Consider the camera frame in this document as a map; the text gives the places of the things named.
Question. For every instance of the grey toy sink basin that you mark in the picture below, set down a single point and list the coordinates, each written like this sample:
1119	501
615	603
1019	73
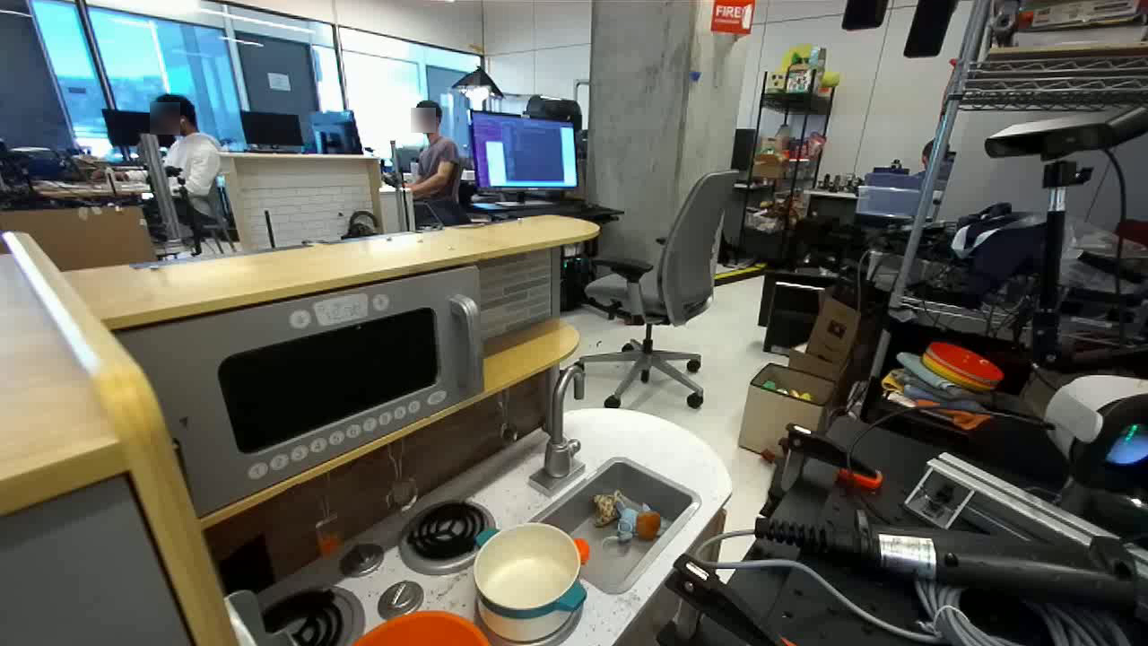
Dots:
622	571

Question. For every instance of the black coil stove burner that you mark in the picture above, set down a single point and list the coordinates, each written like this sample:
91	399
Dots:
313	619
447	528

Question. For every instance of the grey stove knob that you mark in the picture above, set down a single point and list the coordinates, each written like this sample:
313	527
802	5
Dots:
400	601
359	562

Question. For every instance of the black snack shelf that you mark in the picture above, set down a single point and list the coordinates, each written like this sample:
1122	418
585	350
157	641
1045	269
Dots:
790	157

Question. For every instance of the blue plastic bin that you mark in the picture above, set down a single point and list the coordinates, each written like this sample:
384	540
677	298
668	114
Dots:
890	194

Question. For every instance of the black speaker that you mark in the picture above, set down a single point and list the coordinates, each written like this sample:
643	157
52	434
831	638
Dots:
743	149

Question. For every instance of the grey office chair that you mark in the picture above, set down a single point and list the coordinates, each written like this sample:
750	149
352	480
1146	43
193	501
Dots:
694	251

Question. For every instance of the tall cardboard box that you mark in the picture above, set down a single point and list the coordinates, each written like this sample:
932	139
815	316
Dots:
831	335

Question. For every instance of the stack of orange plates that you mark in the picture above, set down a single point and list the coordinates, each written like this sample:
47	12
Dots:
964	364

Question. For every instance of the computer monitor with blue screen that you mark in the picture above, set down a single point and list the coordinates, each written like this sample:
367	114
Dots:
524	151

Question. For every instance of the black pendant lamp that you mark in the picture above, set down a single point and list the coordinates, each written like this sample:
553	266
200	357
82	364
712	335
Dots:
478	82

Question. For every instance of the open cardboard box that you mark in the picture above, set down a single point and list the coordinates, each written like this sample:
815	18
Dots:
777	414

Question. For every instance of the person in grey shirt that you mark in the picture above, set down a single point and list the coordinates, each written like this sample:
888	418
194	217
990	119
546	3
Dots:
439	174

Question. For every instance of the silver toy faucet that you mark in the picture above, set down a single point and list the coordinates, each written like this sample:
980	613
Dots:
558	418

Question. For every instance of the black tube with silver label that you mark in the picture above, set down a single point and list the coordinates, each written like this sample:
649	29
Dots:
1017	571

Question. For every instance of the leopard print plush toy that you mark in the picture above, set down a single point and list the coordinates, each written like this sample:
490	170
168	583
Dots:
605	509

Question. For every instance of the white brick pattern panel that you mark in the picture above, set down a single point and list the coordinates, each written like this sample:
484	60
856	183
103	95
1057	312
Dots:
298	198

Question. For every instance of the wooden toy kitchen unit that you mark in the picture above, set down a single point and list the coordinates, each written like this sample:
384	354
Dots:
298	269

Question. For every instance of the grey toy microwave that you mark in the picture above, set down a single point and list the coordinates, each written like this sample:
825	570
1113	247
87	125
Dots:
326	378

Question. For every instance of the person in white shirt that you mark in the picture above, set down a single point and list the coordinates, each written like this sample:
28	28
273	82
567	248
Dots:
194	162

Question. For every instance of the orange plastic bowl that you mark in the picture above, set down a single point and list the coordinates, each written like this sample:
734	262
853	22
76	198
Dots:
424	631

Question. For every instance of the red wall sign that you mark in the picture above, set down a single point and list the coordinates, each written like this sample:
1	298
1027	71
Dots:
734	17

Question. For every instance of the black camera on stand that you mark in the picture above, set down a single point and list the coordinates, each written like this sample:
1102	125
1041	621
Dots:
1052	134

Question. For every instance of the aluminium profile rail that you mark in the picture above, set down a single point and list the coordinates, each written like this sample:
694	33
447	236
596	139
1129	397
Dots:
993	489

